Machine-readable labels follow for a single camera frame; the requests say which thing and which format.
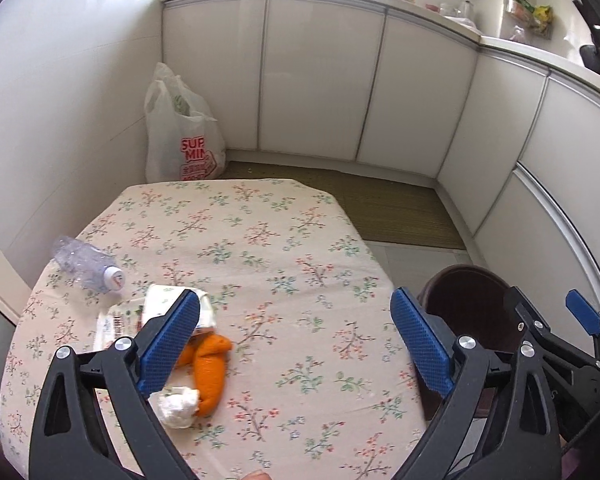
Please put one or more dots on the large orange peel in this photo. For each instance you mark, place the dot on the large orange peel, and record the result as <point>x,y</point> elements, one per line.
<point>211,375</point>

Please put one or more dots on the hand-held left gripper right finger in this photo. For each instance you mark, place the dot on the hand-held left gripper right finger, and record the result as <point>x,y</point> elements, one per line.
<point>422,345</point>

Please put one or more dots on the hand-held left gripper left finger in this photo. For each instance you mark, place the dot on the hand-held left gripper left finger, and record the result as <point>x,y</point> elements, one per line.
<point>170,345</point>

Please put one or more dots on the wall rack with snack bags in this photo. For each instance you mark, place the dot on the wall rack with snack bags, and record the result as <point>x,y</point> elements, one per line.
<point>530,15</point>

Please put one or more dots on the clear glass bottle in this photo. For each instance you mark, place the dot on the clear glass bottle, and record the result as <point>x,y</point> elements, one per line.
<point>466,10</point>

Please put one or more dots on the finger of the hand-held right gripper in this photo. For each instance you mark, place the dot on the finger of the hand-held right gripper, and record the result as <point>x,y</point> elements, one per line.
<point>535,317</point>
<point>582,310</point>

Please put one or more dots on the clear plastic bottle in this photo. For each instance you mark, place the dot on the clear plastic bottle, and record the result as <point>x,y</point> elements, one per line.
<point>85,262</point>

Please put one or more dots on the white drawer front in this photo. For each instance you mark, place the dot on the white drawer front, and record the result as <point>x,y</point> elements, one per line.
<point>535,240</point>
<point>575,160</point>

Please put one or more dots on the white cabinet door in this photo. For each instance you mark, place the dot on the white cabinet door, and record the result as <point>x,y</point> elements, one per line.
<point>212,70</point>
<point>415,100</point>
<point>495,140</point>
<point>320,75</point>

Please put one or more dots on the floral tablecloth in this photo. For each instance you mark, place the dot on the floral tablecloth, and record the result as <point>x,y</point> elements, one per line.
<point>290,260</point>

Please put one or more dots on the crumpled white tissue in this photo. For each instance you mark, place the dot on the crumpled white tissue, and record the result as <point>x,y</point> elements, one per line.
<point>177,405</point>

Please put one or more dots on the white plastic shopping bag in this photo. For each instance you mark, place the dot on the white plastic shopping bag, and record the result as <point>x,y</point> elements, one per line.
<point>180,125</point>

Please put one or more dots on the clear plastic bag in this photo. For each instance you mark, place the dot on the clear plastic bag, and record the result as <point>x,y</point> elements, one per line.
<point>461,21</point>

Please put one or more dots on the brown plastic bin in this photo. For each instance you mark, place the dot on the brown plastic bin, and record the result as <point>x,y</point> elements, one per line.
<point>465,305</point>

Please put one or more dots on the white green-printed packet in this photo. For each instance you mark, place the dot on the white green-printed packet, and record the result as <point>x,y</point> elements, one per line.
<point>130,317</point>

